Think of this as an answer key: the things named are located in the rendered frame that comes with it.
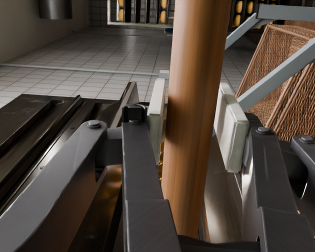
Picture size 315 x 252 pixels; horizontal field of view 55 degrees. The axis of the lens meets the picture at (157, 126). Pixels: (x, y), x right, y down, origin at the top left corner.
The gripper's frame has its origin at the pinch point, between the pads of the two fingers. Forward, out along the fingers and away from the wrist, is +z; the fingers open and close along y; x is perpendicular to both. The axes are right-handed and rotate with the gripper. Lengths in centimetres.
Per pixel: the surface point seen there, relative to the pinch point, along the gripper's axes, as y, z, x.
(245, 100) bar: 12.6, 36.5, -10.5
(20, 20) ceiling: -142, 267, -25
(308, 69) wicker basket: 44, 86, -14
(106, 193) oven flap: -18, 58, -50
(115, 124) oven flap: -21, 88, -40
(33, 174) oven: -48, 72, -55
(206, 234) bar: 4.0, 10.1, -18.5
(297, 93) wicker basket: 43, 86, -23
